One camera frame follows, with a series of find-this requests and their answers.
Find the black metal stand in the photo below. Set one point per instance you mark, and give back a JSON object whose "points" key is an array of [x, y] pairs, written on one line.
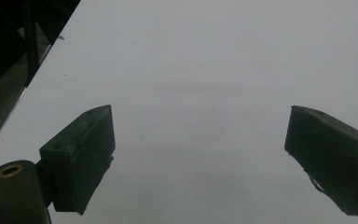
{"points": [[32, 46]]}

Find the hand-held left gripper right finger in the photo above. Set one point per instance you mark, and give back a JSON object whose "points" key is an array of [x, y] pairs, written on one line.
{"points": [[332, 158]]}

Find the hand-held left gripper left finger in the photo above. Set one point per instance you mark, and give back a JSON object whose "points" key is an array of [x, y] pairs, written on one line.
{"points": [[80, 158]]}

